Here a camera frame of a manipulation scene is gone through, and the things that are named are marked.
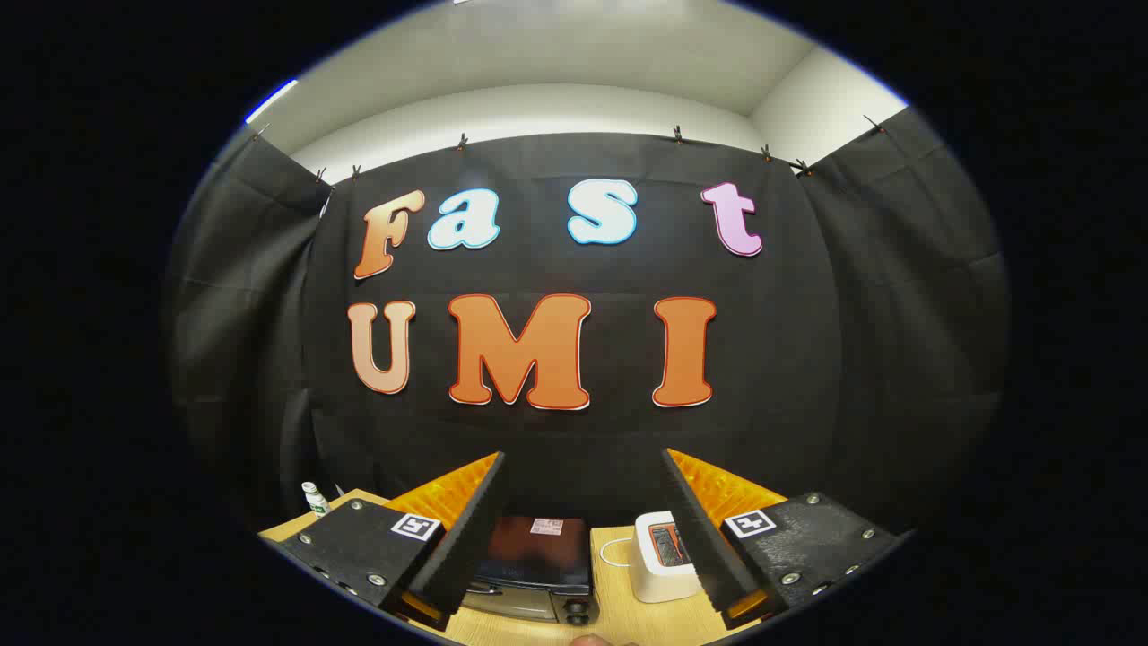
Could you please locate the black toaster oven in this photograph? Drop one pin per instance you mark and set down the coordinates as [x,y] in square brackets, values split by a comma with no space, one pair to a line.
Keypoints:
[538,552]

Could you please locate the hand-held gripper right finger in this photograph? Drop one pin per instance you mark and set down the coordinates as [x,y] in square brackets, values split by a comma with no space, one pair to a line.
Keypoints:
[700,538]

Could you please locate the small white green-label bottle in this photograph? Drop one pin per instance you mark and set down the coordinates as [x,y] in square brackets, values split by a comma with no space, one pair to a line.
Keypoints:
[315,501]

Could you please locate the ceiling light strip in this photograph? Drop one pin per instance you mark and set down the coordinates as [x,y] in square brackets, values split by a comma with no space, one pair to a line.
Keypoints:
[271,99]

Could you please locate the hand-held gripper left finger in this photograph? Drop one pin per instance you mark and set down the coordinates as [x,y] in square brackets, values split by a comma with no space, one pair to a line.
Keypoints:
[466,547]

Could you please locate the white pop-up toaster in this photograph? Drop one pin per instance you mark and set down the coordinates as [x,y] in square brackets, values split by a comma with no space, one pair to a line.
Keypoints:
[650,574]

